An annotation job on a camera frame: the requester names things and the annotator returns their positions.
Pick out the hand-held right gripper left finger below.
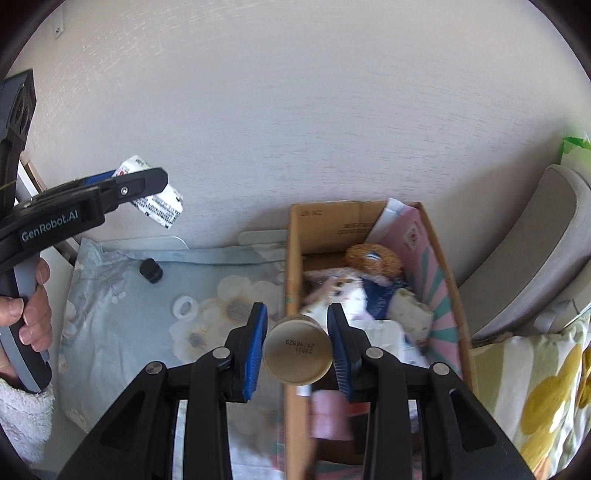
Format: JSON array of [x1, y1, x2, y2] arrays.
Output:
[[55, 302, 269, 480]]

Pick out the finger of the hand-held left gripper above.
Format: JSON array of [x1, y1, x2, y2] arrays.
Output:
[[98, 167, 169, 214], [28, 170, 120, 205]]

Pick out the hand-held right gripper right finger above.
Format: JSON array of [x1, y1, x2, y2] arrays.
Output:
[[326, 304, 537, 480]]

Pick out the white printed tissue packet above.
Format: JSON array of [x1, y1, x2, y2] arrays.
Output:
[[115, 155, 184, 230]]

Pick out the beige round can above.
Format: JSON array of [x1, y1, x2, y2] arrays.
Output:
[[262, 314, 334, 387]]

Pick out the pink fluffy cloth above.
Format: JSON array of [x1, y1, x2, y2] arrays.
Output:
[[310, 377, 354, 440]]

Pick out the white dotted cloth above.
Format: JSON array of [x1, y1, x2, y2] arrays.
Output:
[[301, 268, 370, 321]]

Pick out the cardboard box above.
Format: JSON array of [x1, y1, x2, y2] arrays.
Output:
[[283, 200, 472, 480]]

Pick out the brown teddy bear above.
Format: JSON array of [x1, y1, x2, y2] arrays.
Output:
[[345, 244, 404, 278]]

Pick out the person's left forearm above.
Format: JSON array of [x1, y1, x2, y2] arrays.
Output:
[[0, 367, 57, 468]]

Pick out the person's left hand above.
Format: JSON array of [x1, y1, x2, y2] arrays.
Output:
[[0, 257, 53, 385]]

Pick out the white flat board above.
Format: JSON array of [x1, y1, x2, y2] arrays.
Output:
[[89, 235, 190, 253], [237, 229, 290, 248]]

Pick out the black cap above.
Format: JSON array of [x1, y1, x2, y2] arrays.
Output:
[[140, 258, 164, 284]]

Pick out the pink sunburst gift box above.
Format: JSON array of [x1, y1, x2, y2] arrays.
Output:
[[367, 203, 459, 354]]

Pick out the yellow floral quilt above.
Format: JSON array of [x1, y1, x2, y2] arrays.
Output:
[[470, 314, 591, 477]]

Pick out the grey padded headboard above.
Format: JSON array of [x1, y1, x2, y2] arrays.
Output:
[[457, 164, 591, 343]]

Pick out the green packet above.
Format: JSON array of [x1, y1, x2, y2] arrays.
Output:
[[560, 133, 591, 168]]

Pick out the white ring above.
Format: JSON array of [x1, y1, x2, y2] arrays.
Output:
[[172, 295, 199, 322]]

